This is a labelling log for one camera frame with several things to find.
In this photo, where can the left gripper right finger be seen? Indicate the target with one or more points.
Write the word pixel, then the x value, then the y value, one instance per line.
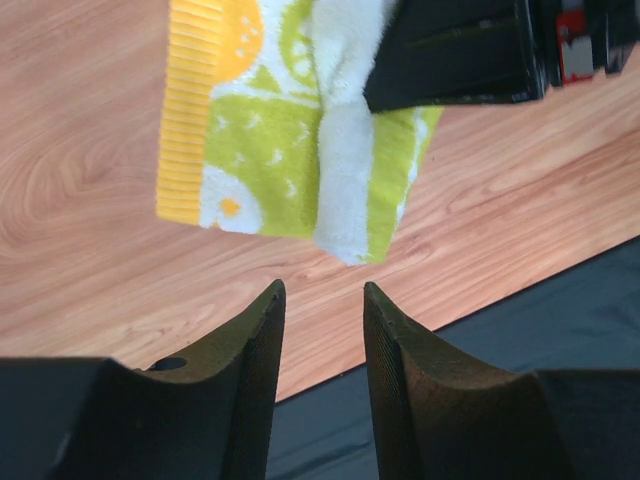
pixel 440 413

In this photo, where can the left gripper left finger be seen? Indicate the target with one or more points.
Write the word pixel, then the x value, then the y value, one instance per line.
pixel 204 412

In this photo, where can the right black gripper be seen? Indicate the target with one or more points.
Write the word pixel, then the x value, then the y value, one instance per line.
pixel 437 53

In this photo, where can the white yellow patterned towel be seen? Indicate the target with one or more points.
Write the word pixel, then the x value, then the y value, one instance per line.
pixel 265 128

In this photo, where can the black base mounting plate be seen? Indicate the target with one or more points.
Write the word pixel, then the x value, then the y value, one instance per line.
pixel 543 384

